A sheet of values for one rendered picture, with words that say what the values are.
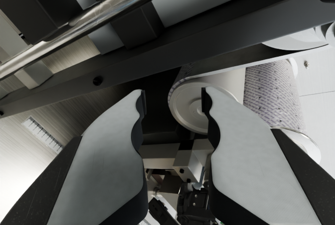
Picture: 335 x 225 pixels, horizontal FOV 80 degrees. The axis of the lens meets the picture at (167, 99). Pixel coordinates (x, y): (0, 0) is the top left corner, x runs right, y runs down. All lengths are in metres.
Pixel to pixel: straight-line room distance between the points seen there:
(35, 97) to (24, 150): 0.19
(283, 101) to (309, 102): 0.35
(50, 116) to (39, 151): 0.07
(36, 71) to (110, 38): 0.12
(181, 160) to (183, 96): 0.11
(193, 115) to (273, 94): 0.16
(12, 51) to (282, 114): 0.39
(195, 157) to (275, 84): 0.21
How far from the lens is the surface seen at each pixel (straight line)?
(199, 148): 0.37
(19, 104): 0.30
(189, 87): 0.32
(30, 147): 0.44
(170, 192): 0.56
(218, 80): 0.31
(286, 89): 0.45
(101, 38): 0.20
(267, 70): 0.49
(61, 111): 0.47
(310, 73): 0.70
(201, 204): 0.42
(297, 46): 0.28
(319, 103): 0.77
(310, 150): 0.39
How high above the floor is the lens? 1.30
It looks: 32 degrees down
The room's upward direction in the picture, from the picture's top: 79 degrees clockwise
